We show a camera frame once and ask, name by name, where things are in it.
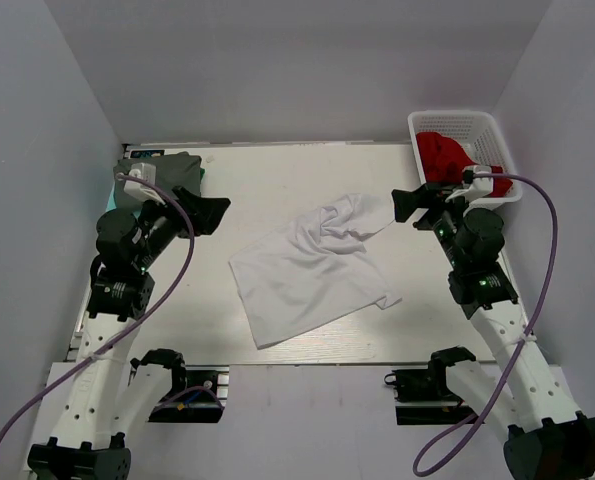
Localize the teal folded t-shirt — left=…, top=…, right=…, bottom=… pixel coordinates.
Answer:
left=106, top=167, right=206, bottom=211

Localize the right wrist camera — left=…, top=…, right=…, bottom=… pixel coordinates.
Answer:
left=446, top=165, right=494, bottom=203

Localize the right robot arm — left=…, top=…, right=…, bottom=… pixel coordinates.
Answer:
left=385, top=184, right=595, bottom=479

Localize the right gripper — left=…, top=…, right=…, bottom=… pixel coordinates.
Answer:
left=392, top=183, right=479, bottom=269

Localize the blue sticker label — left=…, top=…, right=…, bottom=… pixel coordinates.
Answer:
left=129, top=149, right=165, bottom=158

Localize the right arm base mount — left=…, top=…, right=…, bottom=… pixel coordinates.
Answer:
left=384, top=368, right=474, bottom=426

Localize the white t-shirt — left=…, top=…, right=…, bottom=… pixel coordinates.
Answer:
left=229, top=193, right=401, bottom=350

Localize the grey folded t-shirt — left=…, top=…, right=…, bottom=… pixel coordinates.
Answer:
left=113, top=152, right=202, bottom=212

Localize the red t-shirt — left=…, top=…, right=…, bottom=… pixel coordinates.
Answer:
left=415, top=131, right=514, bottom=198

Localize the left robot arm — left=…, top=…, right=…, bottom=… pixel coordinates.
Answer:
left=27, top=187, right=231, bottom=479

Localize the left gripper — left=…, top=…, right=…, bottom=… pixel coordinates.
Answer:
left=134, top=186, right=230, bottom=271

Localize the white plastic basket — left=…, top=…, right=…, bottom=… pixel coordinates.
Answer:
left=407, top=109, right=524, bottom=211

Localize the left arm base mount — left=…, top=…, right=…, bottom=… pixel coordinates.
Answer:
left=148, top=366, right=229, bottom=425

